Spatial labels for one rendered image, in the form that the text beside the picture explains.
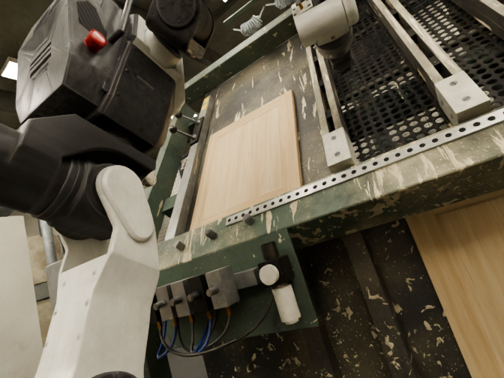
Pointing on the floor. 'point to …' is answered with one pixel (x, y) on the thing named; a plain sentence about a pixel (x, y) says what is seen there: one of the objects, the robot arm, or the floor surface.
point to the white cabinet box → (17, 304)
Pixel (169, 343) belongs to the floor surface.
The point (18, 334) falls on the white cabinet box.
